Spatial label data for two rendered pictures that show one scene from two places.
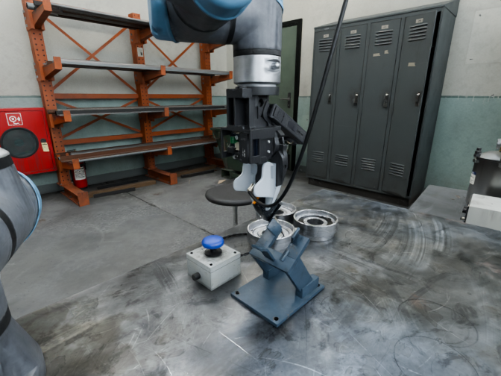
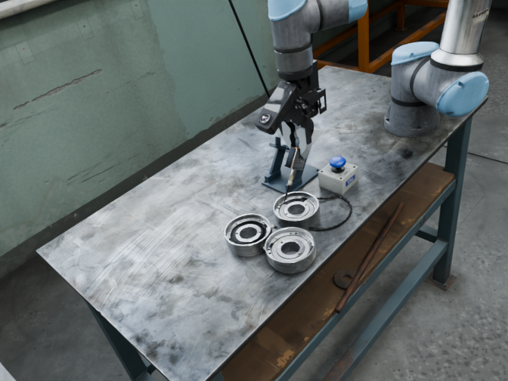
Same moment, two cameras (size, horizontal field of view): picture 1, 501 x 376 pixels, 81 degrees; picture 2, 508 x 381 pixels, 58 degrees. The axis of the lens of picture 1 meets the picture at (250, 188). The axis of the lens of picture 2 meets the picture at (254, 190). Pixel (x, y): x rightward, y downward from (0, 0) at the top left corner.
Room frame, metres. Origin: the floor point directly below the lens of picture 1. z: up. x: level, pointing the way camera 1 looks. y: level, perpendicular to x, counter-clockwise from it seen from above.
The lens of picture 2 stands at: (1.39, -0.04, 1.50)
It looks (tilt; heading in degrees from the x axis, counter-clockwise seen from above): 36 degrees down; 187
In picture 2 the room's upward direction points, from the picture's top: 11 degrees counter-clockwise
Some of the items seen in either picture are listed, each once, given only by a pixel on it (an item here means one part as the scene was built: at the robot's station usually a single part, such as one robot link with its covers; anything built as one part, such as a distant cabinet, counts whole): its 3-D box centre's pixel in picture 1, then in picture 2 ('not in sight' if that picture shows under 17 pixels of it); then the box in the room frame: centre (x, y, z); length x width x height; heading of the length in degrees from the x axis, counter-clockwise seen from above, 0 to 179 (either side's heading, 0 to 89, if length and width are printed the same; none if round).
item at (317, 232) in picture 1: (314, 224); (249, 235); (0.65, -0.16, 0.82); 0.10 x 0.10 x 0.04
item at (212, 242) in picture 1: (213, 250); (338, 167); (0.47, 0.07, 0.85); 0.04 x 0.04 x 0.05
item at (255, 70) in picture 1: (258, 73); (292, 57); (0.50, -0.01, 1.15); 0.08 x 0.08 x 0.05
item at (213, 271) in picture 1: (211, 263); (339, 175); (0.47, 0.07, 0.82); 0.08 x 0.07 x 0.05; 136
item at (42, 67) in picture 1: (153, 101); not in sight; (3.97, 1.26, 1.05); 2.38 x 0.70 x 2.10; 136
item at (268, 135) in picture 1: (253, 125); (299, 92); (0.49, -0.01, 1.07); 0.09 x 0.08 x 0.12; 135
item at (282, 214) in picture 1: (276, 215); (290, 251); (0.71, -0.07, 0.82); 0.10 x 0.10 x 0.04
